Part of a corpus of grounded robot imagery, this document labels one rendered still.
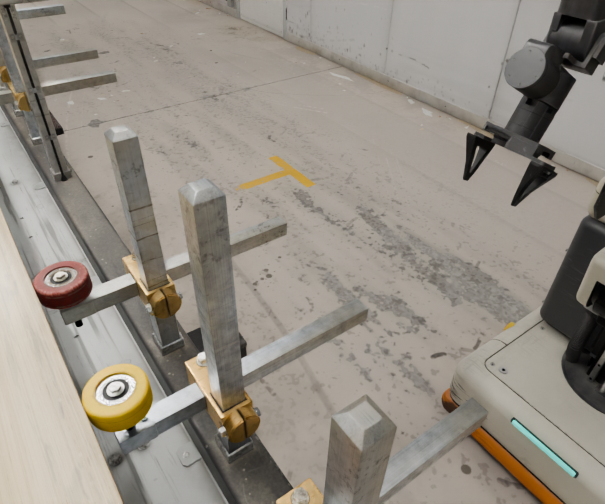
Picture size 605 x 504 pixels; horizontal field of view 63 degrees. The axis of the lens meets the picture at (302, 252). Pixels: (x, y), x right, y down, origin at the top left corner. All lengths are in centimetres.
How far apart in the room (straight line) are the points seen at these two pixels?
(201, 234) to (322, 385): 131
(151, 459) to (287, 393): 87
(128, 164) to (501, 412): 118
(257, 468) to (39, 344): 36
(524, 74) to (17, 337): 79
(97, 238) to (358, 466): 99
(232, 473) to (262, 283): 137
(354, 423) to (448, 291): 181
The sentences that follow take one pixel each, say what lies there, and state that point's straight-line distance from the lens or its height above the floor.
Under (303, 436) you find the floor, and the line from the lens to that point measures 165.
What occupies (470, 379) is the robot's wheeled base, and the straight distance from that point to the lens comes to 154.
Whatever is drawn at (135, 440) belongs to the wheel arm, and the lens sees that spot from 74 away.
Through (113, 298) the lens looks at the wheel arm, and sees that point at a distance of 89.
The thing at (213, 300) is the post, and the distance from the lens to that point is 55.
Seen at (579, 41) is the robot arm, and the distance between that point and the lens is 86.
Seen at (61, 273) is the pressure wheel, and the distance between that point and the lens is 85.
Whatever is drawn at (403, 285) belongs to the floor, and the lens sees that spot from 214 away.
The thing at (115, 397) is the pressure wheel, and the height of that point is 90.
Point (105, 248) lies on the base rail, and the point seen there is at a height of 70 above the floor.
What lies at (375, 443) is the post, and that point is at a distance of 38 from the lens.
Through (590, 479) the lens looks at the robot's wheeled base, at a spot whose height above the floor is 26.
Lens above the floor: 143
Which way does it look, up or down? 39 degrees down
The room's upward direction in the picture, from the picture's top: 1 degrees clockwise
